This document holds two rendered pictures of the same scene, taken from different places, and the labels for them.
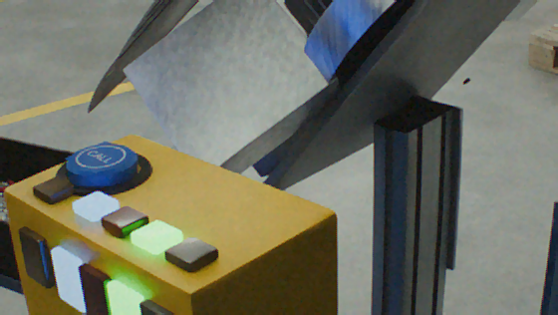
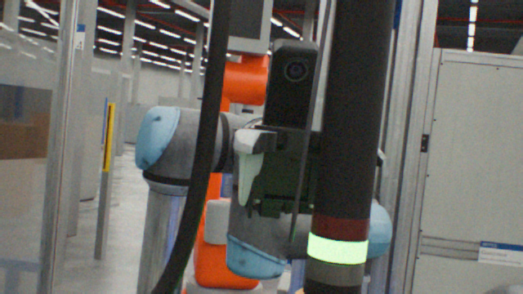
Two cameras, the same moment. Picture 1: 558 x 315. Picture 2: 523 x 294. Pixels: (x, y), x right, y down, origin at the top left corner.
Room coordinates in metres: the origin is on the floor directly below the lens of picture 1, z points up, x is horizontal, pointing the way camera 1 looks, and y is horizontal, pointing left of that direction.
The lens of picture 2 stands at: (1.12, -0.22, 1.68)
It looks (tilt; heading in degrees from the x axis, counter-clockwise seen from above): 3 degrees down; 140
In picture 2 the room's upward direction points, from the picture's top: 6 degrees clockwise
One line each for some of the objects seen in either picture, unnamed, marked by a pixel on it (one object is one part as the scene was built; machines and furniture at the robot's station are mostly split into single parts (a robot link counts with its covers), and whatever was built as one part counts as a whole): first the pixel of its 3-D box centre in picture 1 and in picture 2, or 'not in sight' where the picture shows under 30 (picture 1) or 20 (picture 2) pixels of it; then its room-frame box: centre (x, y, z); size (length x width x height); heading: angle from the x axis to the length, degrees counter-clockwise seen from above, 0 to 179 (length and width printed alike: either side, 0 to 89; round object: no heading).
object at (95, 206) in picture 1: (95, 206); not in sight; (0.42, 0.09, 1.08); 0.02 x 0.02 x 0.01; 46
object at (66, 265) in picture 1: (70, 279); not in sight; (0.41, 0.11, 1.04); 0.02 x 0.01 x 0.03; 46
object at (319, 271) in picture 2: not in sight; (334, 267); (0.90, 0.03, 1.60); 0.03 x 0.03 x 0.01
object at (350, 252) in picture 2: not in sight; (337, 246); (0.90, 0.03, 1.61); 0.03 x 0.03 x 0.01
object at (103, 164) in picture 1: (102, 167); not in sight; (0.47, 0.10, 1.08); 0.04 x 0.04 x 0.02
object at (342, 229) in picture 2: not in sight; (340, 224); (0.90, 0.03, 1.62); 0.03 x 0.03 x 0.01
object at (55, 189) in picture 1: (54, 190); not in sight; (0.44, 0.12, 1.08); 0.02 x 0.02 x 0.01; 46
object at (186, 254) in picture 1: (191, 254); not in sight; (0.37, 0.04, 1.08); 0.02 x 0.02 x 0.01; 46
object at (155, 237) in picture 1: (156, 237); not in sight; (0.39, 0.06, 1.08); 0.02 x 0.02 x 0.01; 46
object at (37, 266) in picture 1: (36, 257); not in sight; (0.43, 0.13, 1.04); 0.02 x 0.01 x 0.03; 46
